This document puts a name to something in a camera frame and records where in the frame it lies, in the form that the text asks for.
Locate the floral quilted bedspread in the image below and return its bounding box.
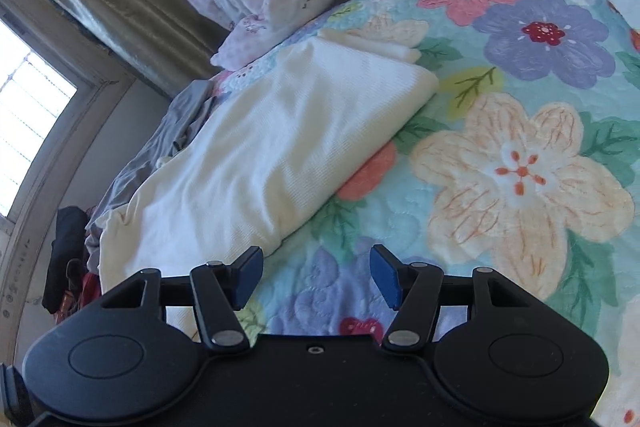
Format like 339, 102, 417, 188
239, 0, 639, 426

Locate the black garment on cushion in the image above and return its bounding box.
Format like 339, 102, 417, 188
42, 206, 89, 314

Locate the grey cloth garment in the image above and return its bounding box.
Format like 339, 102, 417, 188
85, 80, 215, 274

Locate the red garment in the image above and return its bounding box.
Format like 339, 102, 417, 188
54, 272, 102, 324

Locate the cream knit baby cardigan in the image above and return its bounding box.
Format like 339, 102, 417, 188
94, 28, 441, 338

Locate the wooden window frame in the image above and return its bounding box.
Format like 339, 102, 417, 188
1, 0, 137, 364

